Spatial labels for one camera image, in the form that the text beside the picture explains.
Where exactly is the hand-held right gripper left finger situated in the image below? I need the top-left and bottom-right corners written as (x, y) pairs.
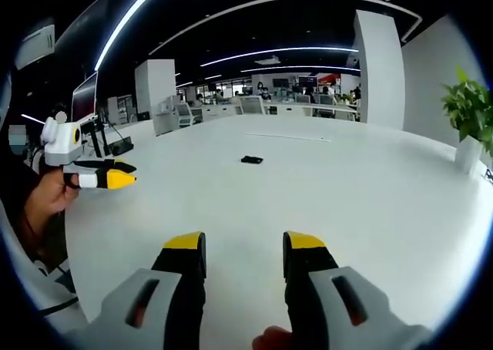
top-left (65, 231), bottom-right (207, 350)

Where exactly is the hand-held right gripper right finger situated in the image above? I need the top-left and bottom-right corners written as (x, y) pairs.
top-left (283, 230), bottom-right (434, 350)

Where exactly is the person's left hand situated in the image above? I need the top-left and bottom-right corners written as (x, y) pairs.
top-left (29, 170), bottom-right (81, 217)

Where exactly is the person's right hand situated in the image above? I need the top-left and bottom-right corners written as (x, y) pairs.
top-left (252, 325), bottom-right (296, 350)

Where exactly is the black desktop power box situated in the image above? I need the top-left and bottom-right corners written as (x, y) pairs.
top-left (108, 135), bottom-right (136, 156)

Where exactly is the black monitor stand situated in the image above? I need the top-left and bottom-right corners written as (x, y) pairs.
top-left (79, 119), bottom-right (113, 159)

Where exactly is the computer monitor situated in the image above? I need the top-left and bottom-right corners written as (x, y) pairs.
top-left (72, 70), bottom-right (99, 124)

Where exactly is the white office chair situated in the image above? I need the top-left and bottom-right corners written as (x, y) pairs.
top-left (174, 103), bottom-right (204, 128)
top-left (238, 95), bottom-right (267, 116)

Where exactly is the ceiling air conditioner unit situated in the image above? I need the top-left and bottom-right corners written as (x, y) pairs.
top-left (14, 23), bottom-right (57, 70)

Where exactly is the white plant pot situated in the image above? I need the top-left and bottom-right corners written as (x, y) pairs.
top-left (454, 134), bottom-right (485, 174)

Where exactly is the green potted plant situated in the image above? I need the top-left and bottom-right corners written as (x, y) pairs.
top-left (440, 66), bottom-right (493, 155)

